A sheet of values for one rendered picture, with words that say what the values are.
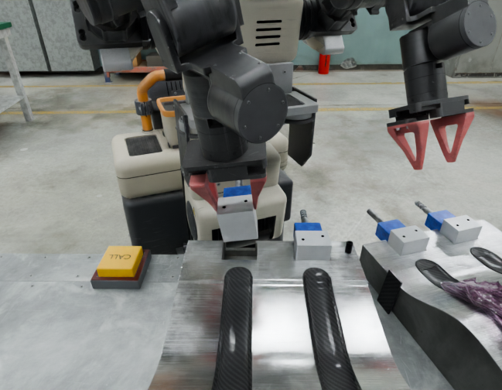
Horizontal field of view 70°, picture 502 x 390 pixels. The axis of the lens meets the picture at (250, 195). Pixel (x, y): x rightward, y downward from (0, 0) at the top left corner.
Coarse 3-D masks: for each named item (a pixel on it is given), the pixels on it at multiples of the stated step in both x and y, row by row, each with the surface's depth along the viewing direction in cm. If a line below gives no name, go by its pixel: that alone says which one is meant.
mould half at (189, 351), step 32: (192, 256) 53; (288, 256) 53; (352, 256) 53; (192, 288) 48; (256, 288) 48; (288, 288) 48; (352, 288) 48; (192, 320) 44; (256, 320) 44; (288, 320) 44; (352, 320) 44; (192, 352) 40; (256, 352) 40; (288, 352) 40; (352, 352) 40; (384, 352) 40; (160, 384) 36; (192, 384) 36; (256, 384) 36; (288, 384) 36; (384, 384) 36
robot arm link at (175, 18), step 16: (144, 0) 34; (160, 0) 31; (176, 0) 31; (192, 0) 32; (208, 0) 32; (224, 0) 33; (176, 16) 31; (192, 16) 32; (208, 16) 33; (224, 16) 34; (176, 32) 32; (192, 32) 33; (208, 32) 34; (224, 32) 35; (176, 48) 33; (192, 48) 34
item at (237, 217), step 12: (240, 180) 57; (228, 192) 54; (240, 192) 53; (228, 204) 49; (240, 204) 49; (252, 204) 49; (228, 216) 48; (240, 216) 48; (252, 216) 48; (228, 228) 50; (240, 228) 50; (252, 228) 50; (228, 240) 51; (240, 240) 51
